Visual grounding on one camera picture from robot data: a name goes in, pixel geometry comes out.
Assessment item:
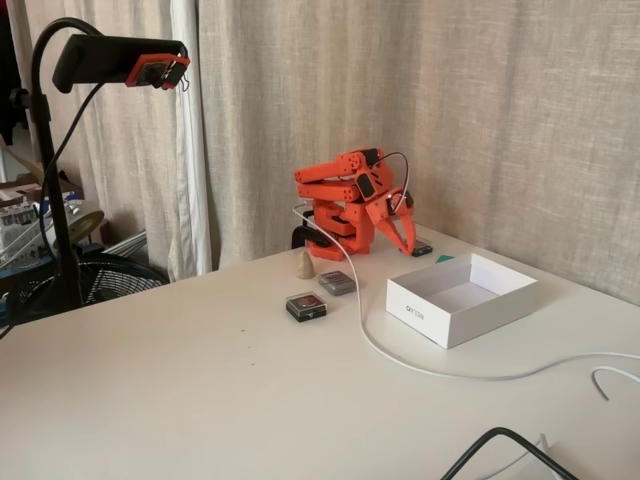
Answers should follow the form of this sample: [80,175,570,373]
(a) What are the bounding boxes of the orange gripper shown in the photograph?
[366,187,419,256]

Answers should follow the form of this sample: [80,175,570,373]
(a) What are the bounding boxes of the white cardboard box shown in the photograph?
[385,252,540,350]

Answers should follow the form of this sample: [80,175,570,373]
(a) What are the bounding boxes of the grey small case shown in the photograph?
[318,270,357,297]

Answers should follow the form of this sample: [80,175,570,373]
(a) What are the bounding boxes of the black table clamp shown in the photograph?
[291,224,341,249]

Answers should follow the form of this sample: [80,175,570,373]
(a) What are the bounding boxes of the beige small figurine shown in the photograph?
[293,248,317,279]

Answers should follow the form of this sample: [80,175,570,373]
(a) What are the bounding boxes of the beige linen curtain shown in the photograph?
[197,0,640,307]

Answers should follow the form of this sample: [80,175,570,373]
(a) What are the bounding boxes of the black floor fan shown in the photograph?
[0,252,170,329]

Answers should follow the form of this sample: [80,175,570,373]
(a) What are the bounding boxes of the gold lamp shade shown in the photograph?
[65,198,106,242]

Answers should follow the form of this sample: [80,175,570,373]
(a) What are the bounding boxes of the black holder clamp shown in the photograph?
[52,33,190,94]

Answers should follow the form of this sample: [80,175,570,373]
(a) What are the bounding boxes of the black gooseneck stand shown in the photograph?
[8,17,101,309]

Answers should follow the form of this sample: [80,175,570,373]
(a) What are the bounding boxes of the brown cardboard box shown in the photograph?
[0,142,85,204]

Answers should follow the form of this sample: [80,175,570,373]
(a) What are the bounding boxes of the thin black gripper wire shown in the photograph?
[378,152,412,212]

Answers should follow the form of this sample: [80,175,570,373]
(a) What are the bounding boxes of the long white cable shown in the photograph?
[292,202,640,382]

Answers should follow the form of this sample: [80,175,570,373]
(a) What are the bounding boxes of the thick black cable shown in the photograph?
[439,427,581,480]

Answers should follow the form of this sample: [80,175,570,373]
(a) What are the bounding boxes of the short white cable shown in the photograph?
[592,367,640,401]

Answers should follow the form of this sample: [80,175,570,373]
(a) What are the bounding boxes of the camera on black stand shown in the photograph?
[7,0,212,282]

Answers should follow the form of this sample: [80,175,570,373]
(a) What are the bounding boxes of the orange camera mount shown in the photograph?
[125,55,192,92]

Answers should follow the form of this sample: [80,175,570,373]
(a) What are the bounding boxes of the thin black camera cable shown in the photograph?
[39,82,102,261]

